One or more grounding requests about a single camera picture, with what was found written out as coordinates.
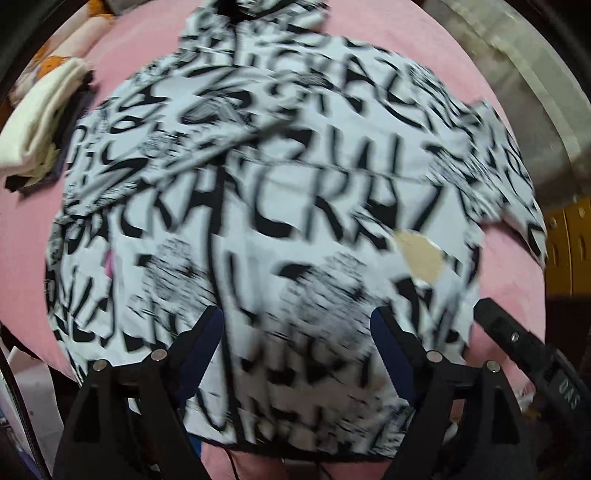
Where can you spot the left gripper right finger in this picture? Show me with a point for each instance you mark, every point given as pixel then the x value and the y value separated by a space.
pixel 467 423

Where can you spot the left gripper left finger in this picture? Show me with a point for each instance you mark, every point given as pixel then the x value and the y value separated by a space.
pixel 126 420

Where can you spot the black white graffiti print garment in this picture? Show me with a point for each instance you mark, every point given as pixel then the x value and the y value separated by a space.
pixel 277 221

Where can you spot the beige lace covered furniture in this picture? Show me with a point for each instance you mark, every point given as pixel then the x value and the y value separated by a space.
pixel 544 102

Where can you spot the dark folded garment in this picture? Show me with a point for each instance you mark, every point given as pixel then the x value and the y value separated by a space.
pixel 50 169

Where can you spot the cream folded garment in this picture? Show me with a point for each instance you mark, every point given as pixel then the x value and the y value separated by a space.
pixel 26 135

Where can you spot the pink bear print quilt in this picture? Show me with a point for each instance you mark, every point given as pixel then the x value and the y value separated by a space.
pixel 74 38

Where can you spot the pink plush bed blanket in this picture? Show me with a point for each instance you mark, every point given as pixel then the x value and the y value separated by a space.
pixel 138 41

